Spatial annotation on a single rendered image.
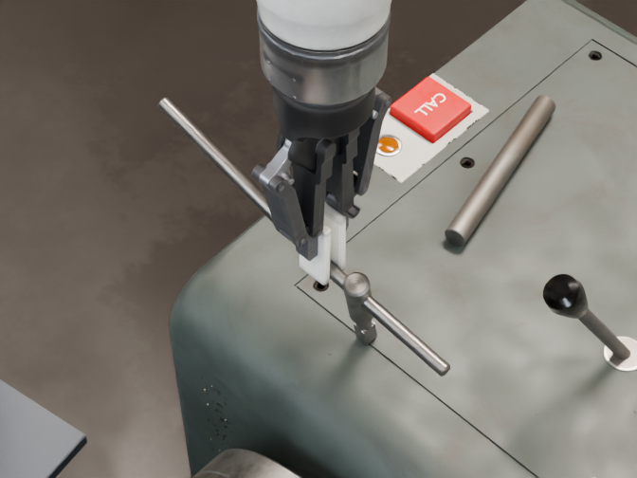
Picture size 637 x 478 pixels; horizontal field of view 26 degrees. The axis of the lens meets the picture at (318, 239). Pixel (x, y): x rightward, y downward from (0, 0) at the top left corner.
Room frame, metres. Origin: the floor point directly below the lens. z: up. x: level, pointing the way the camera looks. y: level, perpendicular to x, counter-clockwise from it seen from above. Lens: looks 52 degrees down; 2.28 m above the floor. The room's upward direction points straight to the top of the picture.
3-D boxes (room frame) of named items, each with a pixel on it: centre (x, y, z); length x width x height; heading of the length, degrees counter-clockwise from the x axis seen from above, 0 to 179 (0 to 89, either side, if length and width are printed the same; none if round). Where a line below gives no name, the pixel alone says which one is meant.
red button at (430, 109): (0.96, -0.11, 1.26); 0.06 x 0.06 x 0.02; 46
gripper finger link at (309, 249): (0.68, 0.02, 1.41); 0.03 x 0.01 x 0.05; 136
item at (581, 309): (0.64, -0.20, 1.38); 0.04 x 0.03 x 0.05; 136
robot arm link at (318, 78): (0.70, 0.00, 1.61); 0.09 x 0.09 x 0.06
